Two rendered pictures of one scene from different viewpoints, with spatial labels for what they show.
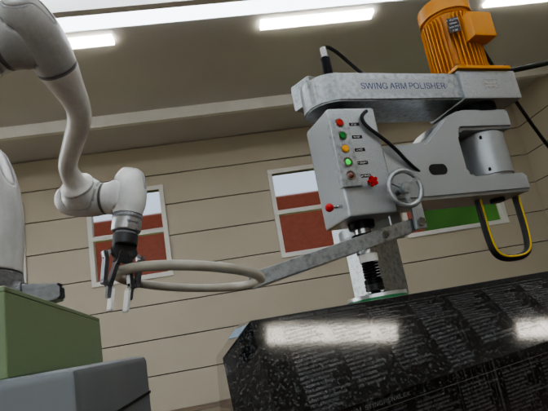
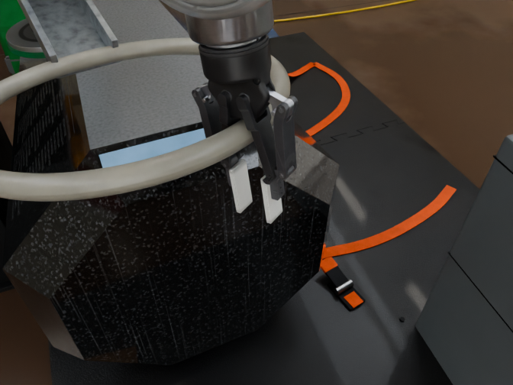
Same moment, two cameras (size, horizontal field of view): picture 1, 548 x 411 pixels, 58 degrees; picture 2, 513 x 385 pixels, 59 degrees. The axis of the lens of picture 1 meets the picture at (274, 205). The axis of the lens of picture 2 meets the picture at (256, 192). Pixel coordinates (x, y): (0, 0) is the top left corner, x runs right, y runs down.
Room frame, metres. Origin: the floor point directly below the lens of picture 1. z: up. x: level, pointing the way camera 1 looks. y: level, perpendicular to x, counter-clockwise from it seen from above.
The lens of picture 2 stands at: (1.54, 0.91, 1.38)
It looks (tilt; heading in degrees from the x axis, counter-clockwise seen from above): 44 degrees down; 258
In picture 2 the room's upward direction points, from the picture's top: straight up
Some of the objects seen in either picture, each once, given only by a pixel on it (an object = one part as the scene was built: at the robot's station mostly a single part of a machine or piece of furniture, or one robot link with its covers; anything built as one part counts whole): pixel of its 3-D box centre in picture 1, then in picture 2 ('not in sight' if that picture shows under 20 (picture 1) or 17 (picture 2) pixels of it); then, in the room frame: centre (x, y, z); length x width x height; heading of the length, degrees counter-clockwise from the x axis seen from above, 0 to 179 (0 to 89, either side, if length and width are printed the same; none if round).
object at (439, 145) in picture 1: (437, 170); not in sight; (1.96, -0.68, 1.32); 0.74 x 0.23 x 0.49; 110
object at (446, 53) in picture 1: (454, 43); not in sight; (2.05, -0.94, 1.92); 0.31 x 0.28 x 0.40; 20
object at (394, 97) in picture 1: (409, 102); not in sight; (1.96, -0.64, 1.63); 0.96 x 0.25 x 0.17; 110
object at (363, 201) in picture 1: (368, 171); not in sight; (1.87, -0.39, 1.34); 0.36 x 0.22 x 0.45; 110
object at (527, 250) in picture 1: (504, 223); not in sight; (2.07, -0.93, 1.07); 0.23 x 0.03 x 0.32; 110
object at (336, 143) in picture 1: (343, 150); not in sight; (1.71, -0.28, 1.39); 0.08 x 0.03 x 0.28; 110
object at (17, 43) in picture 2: (377, 296); (50, 30); (1.84, -0.31, 0.86); 0.21 x 0.21 x 0.01
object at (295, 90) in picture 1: (310, 95); not in sight; (2.48, -0.30, 2.00); 0.20 x 0.18 x 0.15; 11
